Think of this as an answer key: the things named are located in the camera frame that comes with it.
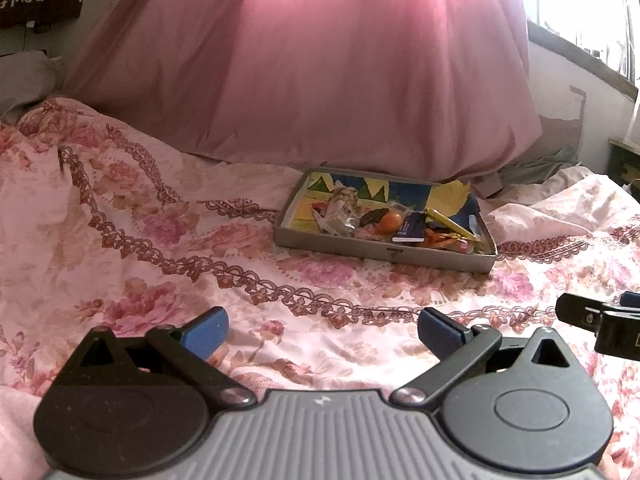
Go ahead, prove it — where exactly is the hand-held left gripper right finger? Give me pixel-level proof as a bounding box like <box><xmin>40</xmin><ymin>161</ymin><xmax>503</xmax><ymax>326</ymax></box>
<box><xmin>390</xmin><ymin>306</ymin><xmax>581</xmax><ymax>408</ymax></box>

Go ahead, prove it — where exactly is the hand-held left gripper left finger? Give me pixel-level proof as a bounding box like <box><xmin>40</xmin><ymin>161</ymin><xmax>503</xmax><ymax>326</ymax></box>
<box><xmin>65</xmin><ymin>306</ymin><xmax>258</xmax><ymax>408</ymax></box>

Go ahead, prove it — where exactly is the dark blue snack packet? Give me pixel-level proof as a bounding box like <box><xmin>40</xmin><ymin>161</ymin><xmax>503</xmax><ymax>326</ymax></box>
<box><xmin>392</xmin><ymin>210</ymin><xmax>428</xmax><ymax>243</ymax></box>

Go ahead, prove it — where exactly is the yellow snack packet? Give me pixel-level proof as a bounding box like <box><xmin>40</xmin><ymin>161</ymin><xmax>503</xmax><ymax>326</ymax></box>
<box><xmin>425</xmin><ymin>207</ymin><xmax>476</xmax><ymax>241</ymax></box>

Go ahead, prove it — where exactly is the grey tray box cartoon print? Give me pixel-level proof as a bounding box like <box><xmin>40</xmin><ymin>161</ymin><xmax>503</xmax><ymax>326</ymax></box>
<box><xmin>273</xmin><ymin>166</ymin><xmax>498</xmax><ymax>274</ymax></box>

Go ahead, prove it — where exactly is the white green snack packet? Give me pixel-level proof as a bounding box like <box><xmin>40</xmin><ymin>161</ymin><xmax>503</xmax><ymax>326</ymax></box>
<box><xmin>312</xmin><ymin>202</ymin><xmax>351</xmax><ymax>233</ymax></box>

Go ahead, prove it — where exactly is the clear grain snack packet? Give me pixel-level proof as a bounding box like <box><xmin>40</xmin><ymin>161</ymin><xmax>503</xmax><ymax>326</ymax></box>
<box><xmin>334</xmin><ymin>187</ymin><xmax>361</xmax><ymax>217</ymax></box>

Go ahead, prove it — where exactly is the pink floral blanket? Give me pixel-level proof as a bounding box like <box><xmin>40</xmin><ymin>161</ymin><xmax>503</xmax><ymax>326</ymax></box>
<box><xmin>0</xmin><ymin>97</ymin><xmax>640</xmax><ymax>480</ymax></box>

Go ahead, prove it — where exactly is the green wooden nightstand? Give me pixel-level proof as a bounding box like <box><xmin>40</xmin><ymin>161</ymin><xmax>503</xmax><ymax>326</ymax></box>
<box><xmin>607</xmin><ymin>137</ymin><xmax>640</xmax><ymax>186</ymax></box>

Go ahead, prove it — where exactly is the grey green pillow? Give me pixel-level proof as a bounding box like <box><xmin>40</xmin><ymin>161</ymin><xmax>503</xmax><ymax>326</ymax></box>
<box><xmin>500</xmin><ymin>130</ymin><xmax>583</xmax><ymax>186</ymax></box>

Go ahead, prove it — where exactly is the pink curtain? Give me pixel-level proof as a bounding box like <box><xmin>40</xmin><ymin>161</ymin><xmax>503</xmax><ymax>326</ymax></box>
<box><xmin>65</xmin><ymin>0</ymin><xmax>543</xmax><ymax>186</ymax></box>

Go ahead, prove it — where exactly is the window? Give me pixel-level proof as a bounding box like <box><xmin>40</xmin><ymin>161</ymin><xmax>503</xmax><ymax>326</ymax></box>
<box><xmin>520</xmin><ymin>0</ymin><xmax>640</xmax><ymax>91</ymax></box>

